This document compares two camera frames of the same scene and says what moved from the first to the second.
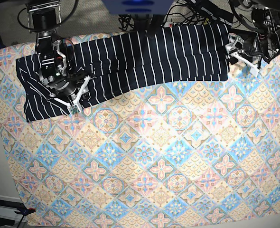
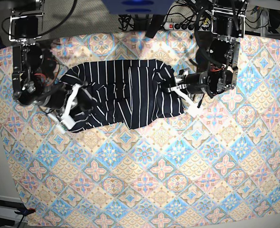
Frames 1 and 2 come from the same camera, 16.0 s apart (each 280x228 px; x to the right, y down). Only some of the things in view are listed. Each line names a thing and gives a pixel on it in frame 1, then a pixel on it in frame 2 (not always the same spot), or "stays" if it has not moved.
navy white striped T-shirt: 117,63 → 129,93
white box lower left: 5,207 stays
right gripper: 248,46 → 196,83
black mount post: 154,25 stays
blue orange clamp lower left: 25,212 stays
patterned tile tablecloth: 195,154 stays
